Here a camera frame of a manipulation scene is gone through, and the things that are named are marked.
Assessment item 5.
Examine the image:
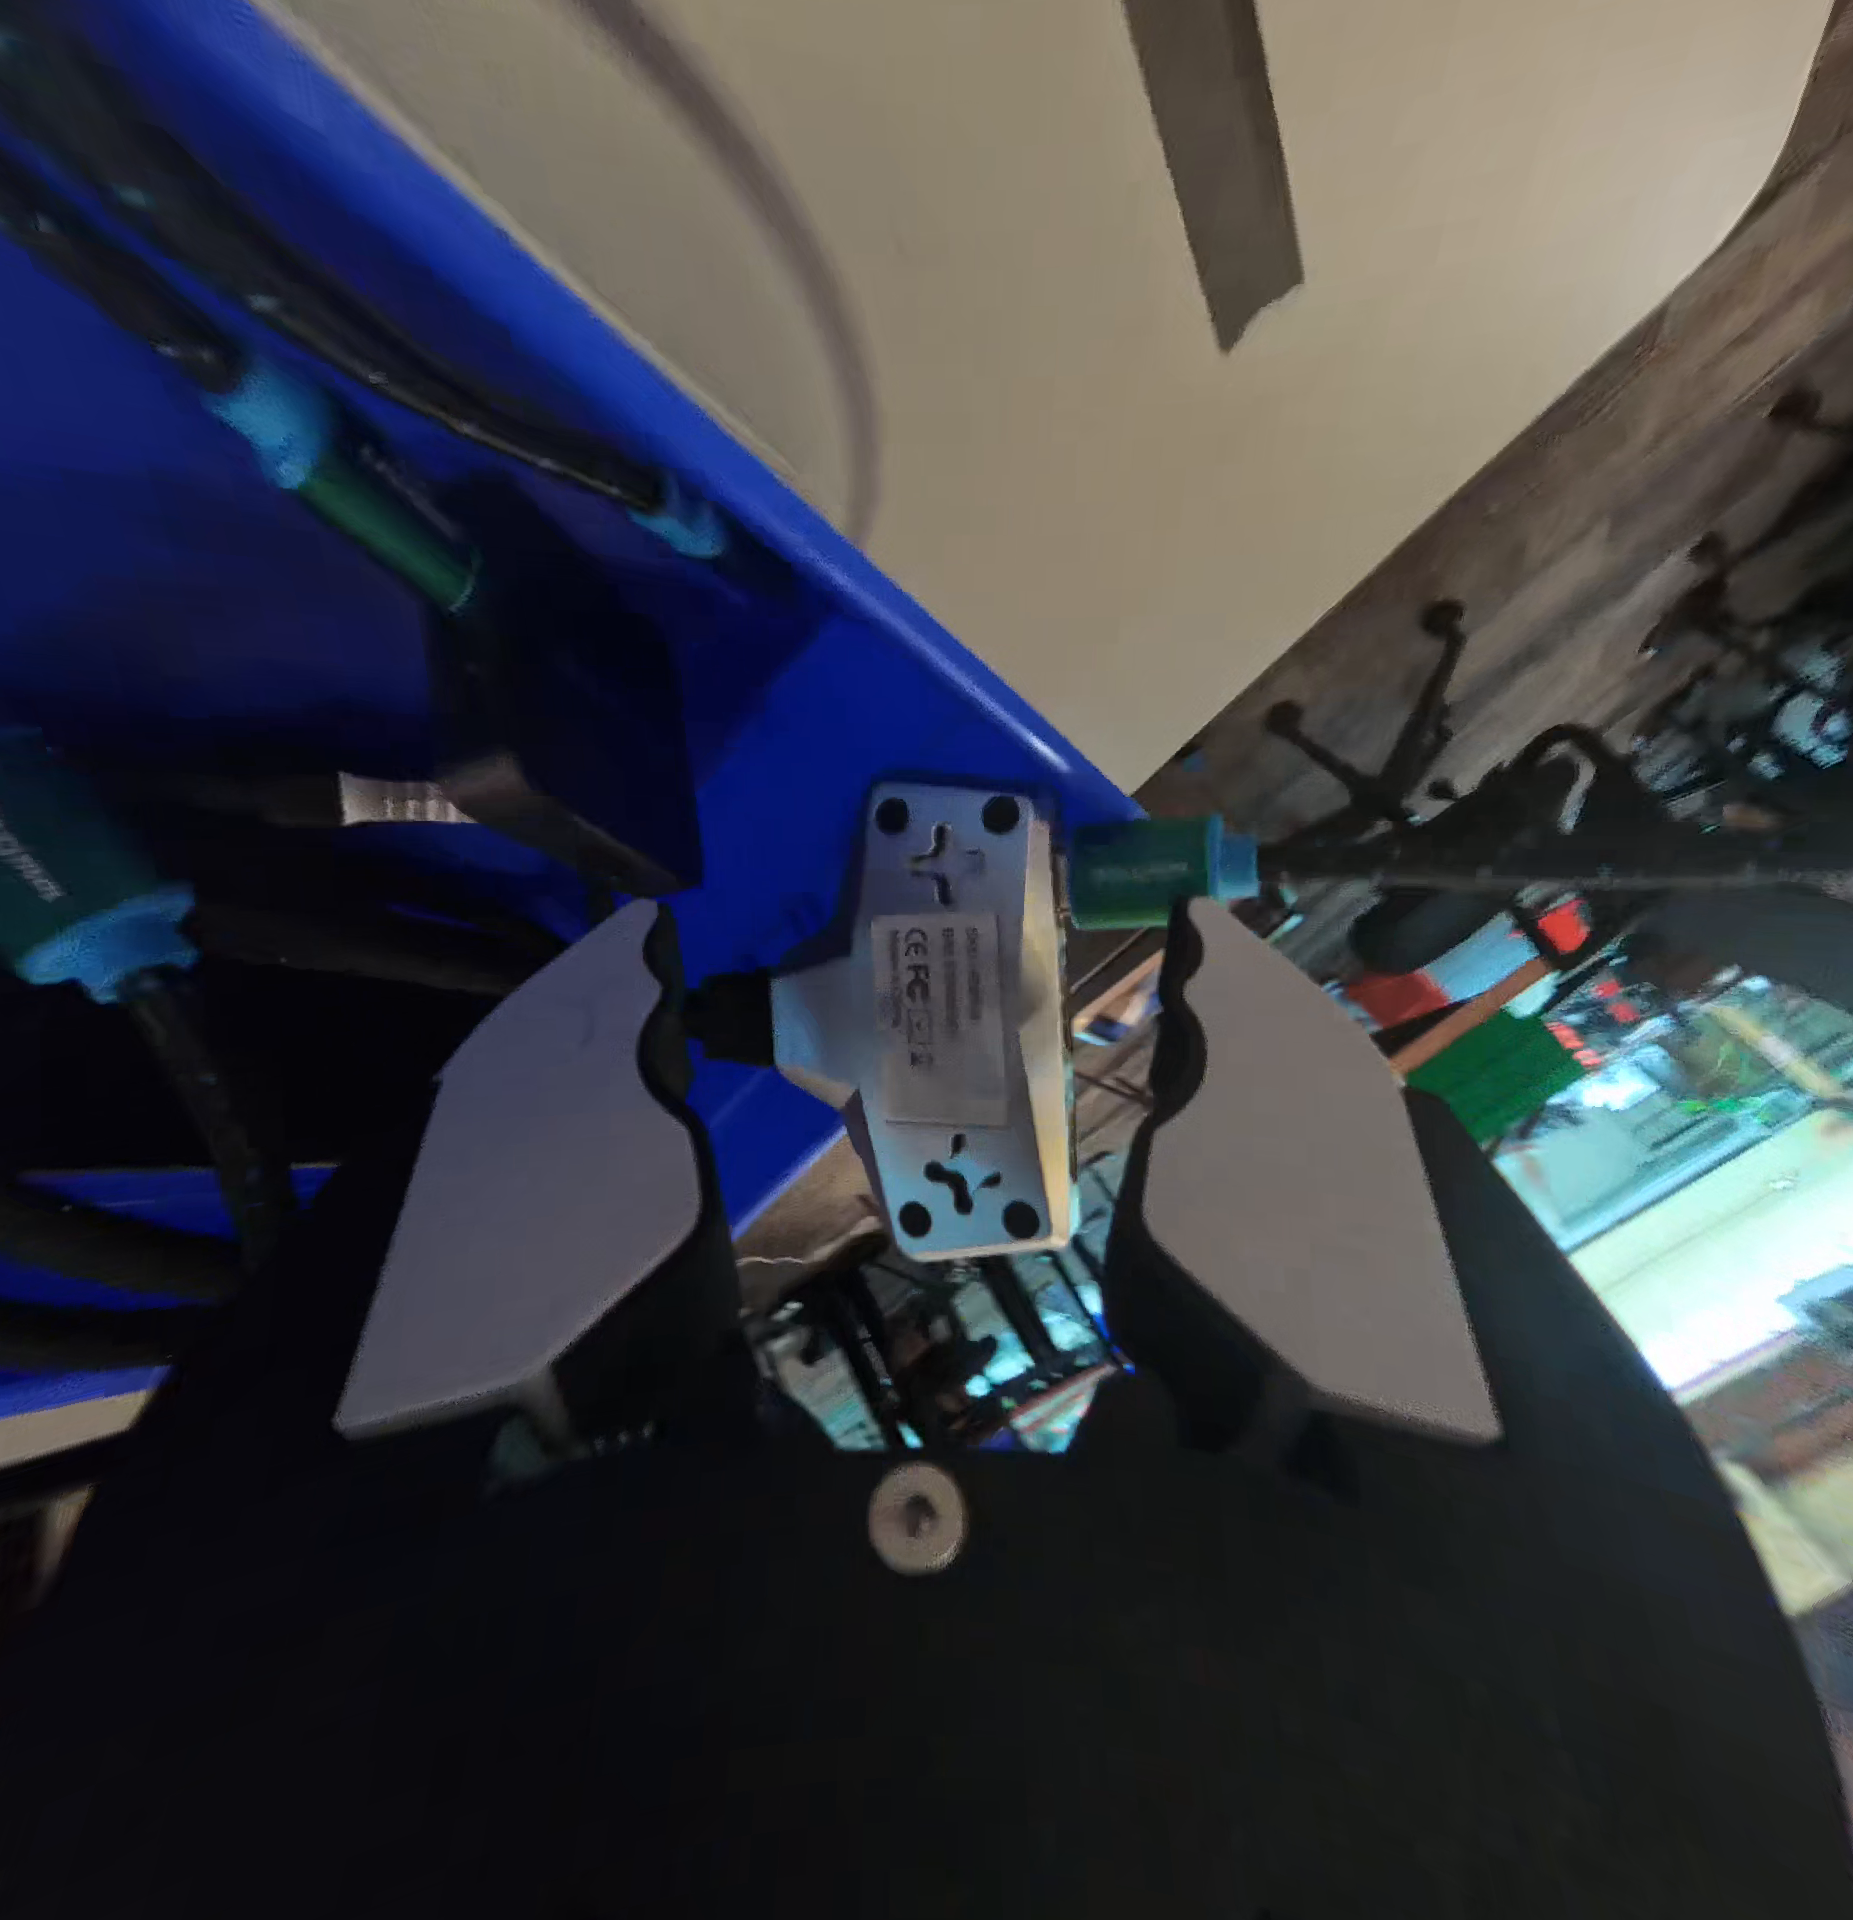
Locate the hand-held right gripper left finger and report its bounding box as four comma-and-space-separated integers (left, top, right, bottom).
329, 896, 762, 1455

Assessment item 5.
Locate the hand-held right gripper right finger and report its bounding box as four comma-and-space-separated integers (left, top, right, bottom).
1101, 895, 1504, 1455

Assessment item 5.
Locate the thin black hub cable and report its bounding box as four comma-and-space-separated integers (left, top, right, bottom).
190, 756, 679, 907

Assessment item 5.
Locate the silver hub adapter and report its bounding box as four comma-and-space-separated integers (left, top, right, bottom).
768, 780, 1080, 1263

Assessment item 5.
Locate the blue plastic bin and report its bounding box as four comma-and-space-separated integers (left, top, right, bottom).
0, 0, 1140, 1430

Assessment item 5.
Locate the green corrugated bin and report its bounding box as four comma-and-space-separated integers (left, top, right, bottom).
1402, 1008, 1585, 1146

